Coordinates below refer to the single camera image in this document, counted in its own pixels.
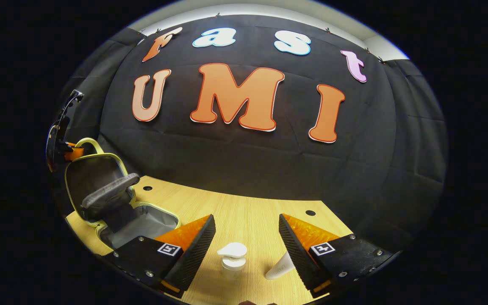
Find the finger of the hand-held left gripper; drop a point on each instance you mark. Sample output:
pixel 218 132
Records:
pixel 74 152

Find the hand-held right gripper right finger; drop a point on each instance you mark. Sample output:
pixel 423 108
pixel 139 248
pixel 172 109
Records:
pixel 297 254

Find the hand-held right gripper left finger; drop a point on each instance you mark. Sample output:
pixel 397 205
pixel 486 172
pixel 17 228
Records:
pixel 193 254

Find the white squeeze tube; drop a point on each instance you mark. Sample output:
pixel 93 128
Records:
pixel 280 267

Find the pale yellow suitcase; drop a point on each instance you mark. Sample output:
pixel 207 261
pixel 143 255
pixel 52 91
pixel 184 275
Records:
pixel 100 178

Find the white pump bottle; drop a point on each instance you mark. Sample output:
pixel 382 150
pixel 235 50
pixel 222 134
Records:
pixel 232 258

